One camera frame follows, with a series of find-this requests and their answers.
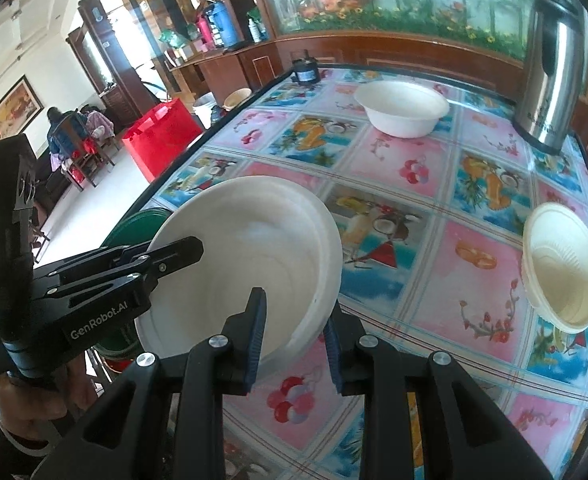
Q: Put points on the wooden chair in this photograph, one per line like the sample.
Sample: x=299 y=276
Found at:
x=96 y=157

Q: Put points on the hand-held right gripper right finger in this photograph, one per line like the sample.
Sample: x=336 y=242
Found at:
x=333 y=355

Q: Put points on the green plastic bag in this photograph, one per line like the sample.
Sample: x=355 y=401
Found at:
x=173 y=37

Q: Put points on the pink thermos flask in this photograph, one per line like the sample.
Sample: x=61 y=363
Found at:
x=204 y=32

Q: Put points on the cream plastic bucket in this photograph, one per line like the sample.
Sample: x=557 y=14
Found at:
x=236 y=97

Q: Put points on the framed wall painting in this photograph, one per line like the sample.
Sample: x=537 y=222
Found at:
x=9 y=107

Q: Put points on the large white paper bowl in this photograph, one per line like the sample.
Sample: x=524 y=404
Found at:
x=254 y=240

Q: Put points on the stainless steel thermos jug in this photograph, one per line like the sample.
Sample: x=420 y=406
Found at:
x=548 y=75

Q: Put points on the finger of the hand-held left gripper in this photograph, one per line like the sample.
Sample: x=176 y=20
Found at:
x=119 y=252
x=179 y=252

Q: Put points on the dark green plastic bowl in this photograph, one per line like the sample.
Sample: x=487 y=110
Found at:
x=124 y=227

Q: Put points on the person's left hand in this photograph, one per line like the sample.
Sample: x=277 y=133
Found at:
x=24 y=402

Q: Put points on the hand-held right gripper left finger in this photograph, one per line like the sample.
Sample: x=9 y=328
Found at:
x=256 y=340

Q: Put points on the blue thermos flask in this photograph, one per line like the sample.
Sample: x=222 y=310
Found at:
x=224 y=25

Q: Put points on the white plastic bottle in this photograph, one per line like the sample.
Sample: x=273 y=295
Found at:
x=255 y=30

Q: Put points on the tall wooden display cabinet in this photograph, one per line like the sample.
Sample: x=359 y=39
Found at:
x=101 y=60

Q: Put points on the small white paper bowl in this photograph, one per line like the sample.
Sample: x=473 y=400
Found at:
x=398 y=115

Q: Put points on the white plastic bucket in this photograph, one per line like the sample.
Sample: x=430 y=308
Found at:
x=205 y=107

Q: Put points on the red plastic basket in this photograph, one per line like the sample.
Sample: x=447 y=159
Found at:
x=166 y=135

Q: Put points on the low wooden side cabinet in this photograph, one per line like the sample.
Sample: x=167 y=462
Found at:
x=214 y=70

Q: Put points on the cream patterned plastic bowl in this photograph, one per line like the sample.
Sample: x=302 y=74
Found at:
x=566 y=270

